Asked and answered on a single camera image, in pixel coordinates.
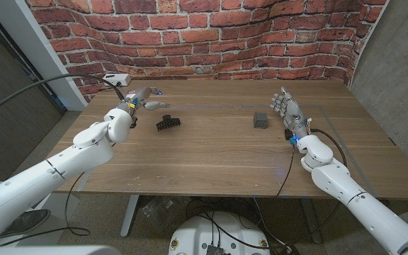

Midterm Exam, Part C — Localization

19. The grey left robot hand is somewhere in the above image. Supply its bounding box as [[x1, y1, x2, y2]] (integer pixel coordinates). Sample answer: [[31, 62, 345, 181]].
[[117, 86, 171, 118]]

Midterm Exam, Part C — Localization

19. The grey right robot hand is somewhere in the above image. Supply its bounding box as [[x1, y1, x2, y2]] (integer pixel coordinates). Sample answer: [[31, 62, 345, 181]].
[[269, 86, 311, 137]]

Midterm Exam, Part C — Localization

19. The black hair clip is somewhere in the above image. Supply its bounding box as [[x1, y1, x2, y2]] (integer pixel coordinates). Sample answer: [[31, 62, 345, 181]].
[[155, 114, 182, 132]]

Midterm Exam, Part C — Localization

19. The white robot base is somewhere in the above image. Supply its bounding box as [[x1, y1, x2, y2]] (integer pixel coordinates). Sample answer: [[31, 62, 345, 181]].
[[168, 211, 271, 255]]

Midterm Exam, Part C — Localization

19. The dark grey embossed block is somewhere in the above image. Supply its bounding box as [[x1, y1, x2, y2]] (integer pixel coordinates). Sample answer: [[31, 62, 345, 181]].
[[253, 111, 268, 129]]

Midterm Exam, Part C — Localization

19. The white power strip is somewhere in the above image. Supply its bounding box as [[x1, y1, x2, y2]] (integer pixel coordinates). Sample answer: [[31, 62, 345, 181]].
[[101, 73, 132, 87]]

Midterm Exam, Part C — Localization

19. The red brick print backdrop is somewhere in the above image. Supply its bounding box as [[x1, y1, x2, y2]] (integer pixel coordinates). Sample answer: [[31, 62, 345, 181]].
[[25, 0, 391, 103]]

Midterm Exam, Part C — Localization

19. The white pillar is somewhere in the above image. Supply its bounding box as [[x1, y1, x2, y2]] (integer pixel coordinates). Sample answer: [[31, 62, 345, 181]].
[[0, 0, 88, 111]]

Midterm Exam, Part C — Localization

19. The grey table leg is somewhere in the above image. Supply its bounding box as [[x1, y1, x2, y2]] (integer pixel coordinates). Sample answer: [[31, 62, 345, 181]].
[[300, 198, 324, 244], [120, 194, 140, 238]]

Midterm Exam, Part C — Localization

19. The clear plastic bag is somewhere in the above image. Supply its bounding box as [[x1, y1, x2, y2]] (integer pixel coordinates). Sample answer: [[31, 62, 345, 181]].
[[140, 196, 187, 231]]

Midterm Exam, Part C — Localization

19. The black electronics module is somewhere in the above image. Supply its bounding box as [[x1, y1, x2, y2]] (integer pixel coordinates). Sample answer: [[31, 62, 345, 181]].
[[205, 244, 226, 255]]

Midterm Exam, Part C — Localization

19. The black plug with cable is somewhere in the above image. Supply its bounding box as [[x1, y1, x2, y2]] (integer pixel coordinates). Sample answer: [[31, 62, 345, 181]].
[[97, 81, 122, 92]]

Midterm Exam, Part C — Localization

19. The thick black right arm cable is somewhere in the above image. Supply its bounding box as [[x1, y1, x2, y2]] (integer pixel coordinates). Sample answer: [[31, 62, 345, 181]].
[[295, 128, 349, 242]]

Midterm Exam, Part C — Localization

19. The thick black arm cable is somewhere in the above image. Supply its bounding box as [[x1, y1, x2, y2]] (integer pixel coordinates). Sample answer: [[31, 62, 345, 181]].
[[295, 128, 349, 242], [0, 73, 125, 122]]

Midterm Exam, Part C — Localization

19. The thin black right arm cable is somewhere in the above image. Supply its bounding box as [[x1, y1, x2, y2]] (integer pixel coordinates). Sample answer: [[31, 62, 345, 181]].
[[276, 143, 296, 198]]

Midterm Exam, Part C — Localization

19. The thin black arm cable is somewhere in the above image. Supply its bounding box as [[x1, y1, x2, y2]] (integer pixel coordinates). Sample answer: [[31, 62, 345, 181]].
[[0, 141, 116, 248], [276, 143, 296, 198]]

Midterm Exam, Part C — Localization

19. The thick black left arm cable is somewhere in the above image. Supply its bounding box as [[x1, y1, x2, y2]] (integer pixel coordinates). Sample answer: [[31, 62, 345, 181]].
[[0, 73, 125, 122]]

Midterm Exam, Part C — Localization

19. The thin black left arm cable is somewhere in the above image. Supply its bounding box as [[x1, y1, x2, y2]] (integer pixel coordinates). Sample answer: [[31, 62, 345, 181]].
[[0, 141, 116, 248]]

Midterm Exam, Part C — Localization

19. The black cable over robot base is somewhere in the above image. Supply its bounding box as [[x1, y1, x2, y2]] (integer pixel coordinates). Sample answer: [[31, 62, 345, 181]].
[[195, 212, 271, 246]]

